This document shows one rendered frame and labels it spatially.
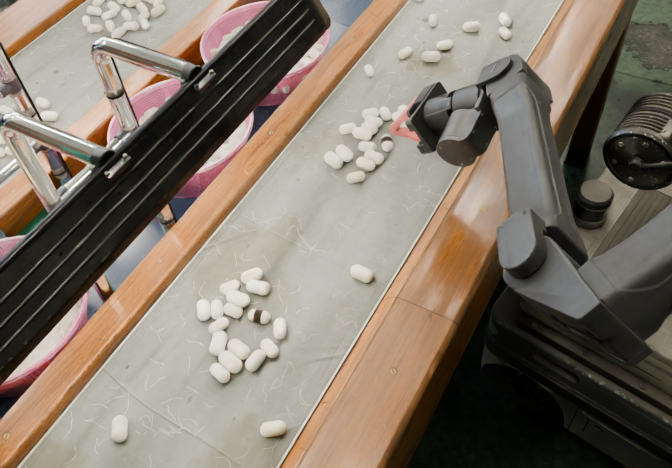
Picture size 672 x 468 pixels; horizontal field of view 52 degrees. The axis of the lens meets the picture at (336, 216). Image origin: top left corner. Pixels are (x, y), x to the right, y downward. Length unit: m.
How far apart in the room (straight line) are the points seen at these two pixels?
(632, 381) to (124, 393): 0.93
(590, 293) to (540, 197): 0.17
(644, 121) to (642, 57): 1.51
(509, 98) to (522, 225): 0.28
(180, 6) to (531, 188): 1.09
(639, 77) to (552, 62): 1.29
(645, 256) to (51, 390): 0.76
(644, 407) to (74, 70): 1.31
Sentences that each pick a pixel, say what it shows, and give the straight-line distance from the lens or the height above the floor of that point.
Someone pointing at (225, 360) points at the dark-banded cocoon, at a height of 0.76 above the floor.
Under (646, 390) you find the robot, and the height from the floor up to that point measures 0.36.
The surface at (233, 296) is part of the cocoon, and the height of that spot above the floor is 0.76.
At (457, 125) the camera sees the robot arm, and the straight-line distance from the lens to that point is 0.95.
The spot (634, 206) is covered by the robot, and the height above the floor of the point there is 0.48.
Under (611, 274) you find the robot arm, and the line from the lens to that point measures 0.58.
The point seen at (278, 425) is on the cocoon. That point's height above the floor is 0.76.
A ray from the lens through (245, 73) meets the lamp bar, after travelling 0.84.
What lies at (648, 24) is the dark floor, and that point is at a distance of 2.92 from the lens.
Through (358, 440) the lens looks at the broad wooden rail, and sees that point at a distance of 0.89.
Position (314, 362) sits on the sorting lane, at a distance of 0.97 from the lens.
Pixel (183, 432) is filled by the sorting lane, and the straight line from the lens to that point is 0.96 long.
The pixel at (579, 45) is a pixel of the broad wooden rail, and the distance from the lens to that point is 1.43.
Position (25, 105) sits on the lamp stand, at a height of 0.92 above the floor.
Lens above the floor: 1.59
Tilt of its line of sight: 50 degrees down
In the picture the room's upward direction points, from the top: 6 degrees counter-clockwise
